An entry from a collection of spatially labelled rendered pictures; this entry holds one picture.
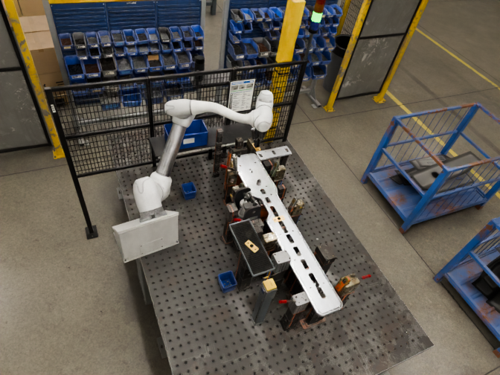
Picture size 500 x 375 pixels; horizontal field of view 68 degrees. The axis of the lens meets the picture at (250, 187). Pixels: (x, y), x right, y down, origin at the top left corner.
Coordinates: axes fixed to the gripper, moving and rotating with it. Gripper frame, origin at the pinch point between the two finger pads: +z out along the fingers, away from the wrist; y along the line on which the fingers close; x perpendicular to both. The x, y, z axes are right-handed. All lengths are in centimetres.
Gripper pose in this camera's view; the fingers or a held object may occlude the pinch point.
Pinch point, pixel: (257, 142)
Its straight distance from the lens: 264.8
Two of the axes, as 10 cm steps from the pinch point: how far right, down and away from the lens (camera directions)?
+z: -1.3, 6.7, 7.3
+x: -4.0, -7.1, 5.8
